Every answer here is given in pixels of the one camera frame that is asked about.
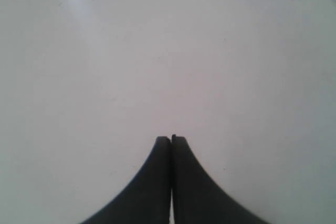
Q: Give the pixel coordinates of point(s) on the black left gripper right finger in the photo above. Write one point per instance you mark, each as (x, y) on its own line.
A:
(196, 197)

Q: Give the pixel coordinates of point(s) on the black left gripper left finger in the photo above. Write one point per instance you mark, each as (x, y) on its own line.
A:
(147, 197)

